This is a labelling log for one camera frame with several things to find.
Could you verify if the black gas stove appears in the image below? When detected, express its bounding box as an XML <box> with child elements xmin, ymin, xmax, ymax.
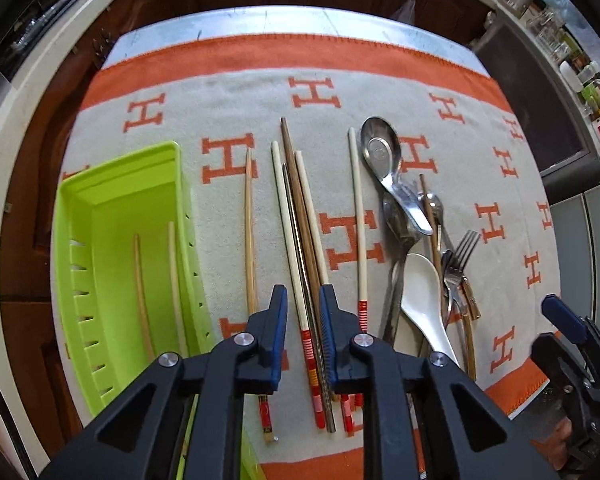
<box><xmin>0</xmin><ymin>0</ymin><xmax>126</xmax><ymax>78</ymax></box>

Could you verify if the grey appliance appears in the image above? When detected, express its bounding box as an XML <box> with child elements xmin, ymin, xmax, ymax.
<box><xmin>547</xmin><ymin>176</ymin><xmax>600</xmax><ymax>331</ymax></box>

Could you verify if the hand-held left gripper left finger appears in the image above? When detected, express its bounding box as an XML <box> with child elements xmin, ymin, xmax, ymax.
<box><xmin>39</xmin><ymin>284</ymin><xmax>289</xmax><ymax>480</ymax></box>

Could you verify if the small metal spoon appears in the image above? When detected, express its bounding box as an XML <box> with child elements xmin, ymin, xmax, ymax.
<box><xmin>421</xmin><ymin>191</ymin><xmax>456</xmax><ymax>266</ymax></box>

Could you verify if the dark brown wooden chopstick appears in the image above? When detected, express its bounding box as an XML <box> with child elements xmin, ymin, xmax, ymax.
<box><xmin>419</xmin><ymin>174</ymin><xmax>478</xmax><ymax>381</ymax></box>
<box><xmin>279</xmin><ymin>117</ymin><xmax>331</xmax><ymax>288</ymax></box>

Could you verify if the metal fork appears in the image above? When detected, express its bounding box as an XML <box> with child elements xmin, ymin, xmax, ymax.
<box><xmin>442</xmin><ymin>230</ymin><xmax>481</xmax><ymax>326</ymax></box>
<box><xmin>440</xmin><ymin>249</ymin><xmax>482</xmax><ymax>321</ymax></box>

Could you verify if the clear plastic bag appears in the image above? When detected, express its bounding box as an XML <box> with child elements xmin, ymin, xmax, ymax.
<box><xmin>392</xmin><ymin>0</ymin><xmax>421</xmax><ymax>23</ymax></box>

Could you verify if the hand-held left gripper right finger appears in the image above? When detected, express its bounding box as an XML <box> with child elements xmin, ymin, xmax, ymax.
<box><xmin>319</xmin><ymin>284</ymin><xmax>561</xmax><ymax>480</ymax></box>

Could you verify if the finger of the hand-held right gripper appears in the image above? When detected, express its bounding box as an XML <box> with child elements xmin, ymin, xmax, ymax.
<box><xmin>541</xmin><ymin>294</ymin><xmax>590</xmax><ymax>342</ymax></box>

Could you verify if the green plastic utensil tray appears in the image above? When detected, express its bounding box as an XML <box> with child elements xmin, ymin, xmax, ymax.
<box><xmin>55</xmin><ymin>141</ymin><xmax>261</xmax><ymax>480</ymax></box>

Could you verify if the wide metal soup spoon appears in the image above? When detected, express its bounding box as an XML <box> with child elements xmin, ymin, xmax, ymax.
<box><xmin>360</xmin><ymin>116</ymin><xmax>435</xmax><ymax>237</ymax></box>

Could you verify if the white ceramic spoon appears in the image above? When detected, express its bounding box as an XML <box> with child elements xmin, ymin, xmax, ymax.
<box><xmin>400</xmin><ymin>253</ymin><xmax>461</xmax><ymax>368</ymax></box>

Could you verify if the metal spoon patterned handle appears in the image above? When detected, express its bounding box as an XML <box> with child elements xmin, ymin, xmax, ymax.
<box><xmin>377</xmin><ymin>194</ymin><xmax>423</xmax><ymax>348</ymax></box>

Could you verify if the person's right hand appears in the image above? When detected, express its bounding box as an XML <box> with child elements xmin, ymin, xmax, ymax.
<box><xmin>544</xmin><ymin>412</ymin><xmax>578</xmax><ymax>470</ymax></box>

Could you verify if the orange grey printed blanket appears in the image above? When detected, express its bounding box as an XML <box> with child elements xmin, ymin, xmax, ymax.
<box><xmin>55</xmin><ymin>32</ymin><xmax>563</xmax><ymax>480</ymax></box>

